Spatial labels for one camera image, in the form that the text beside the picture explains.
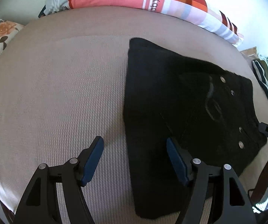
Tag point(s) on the black pants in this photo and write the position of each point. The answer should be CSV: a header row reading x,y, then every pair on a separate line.
x,y
207,110

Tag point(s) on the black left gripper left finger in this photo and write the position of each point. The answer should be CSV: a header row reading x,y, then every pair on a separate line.
x,y
39,202

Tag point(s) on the beige bed mattress sheet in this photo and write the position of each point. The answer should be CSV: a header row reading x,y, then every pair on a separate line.
x,y
62,82

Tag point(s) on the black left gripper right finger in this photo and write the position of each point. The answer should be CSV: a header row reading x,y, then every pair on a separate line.
x,y
230,203

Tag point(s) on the green white striped garment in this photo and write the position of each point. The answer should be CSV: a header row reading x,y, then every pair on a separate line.
x,y
260,70

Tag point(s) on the cardboard box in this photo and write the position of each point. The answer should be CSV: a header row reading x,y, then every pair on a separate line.
x,y
251,52

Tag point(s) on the pink checkered long pillow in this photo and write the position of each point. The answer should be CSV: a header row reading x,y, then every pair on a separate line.
x,y
197,12

